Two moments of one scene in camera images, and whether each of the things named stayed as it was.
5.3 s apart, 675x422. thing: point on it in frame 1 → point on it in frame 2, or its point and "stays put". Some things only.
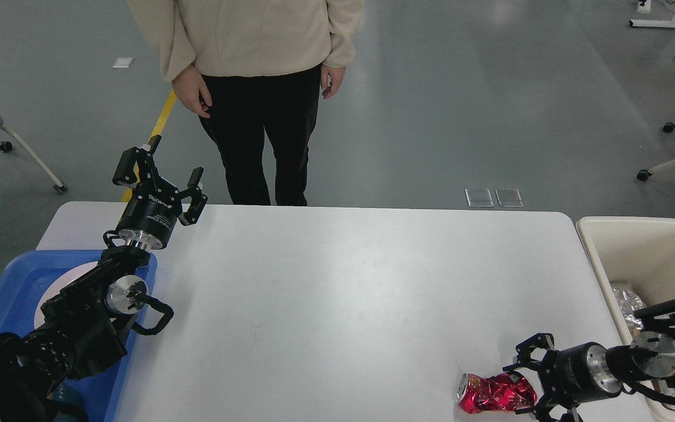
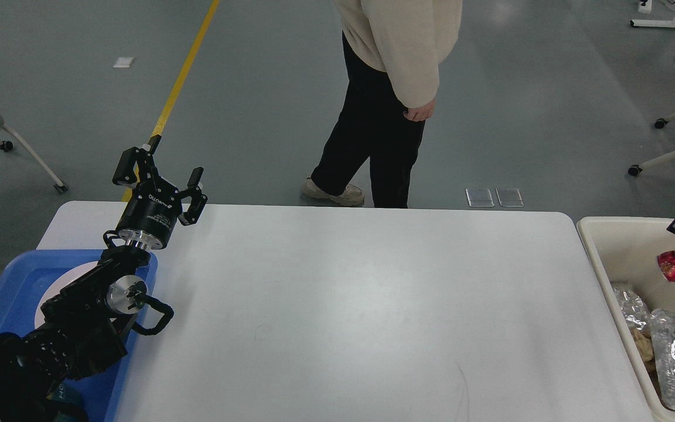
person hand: [331, 80] → [420, 113]
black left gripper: [154, 205] stays put
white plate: [55, 290] stays put
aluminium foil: [630, 302] stays put
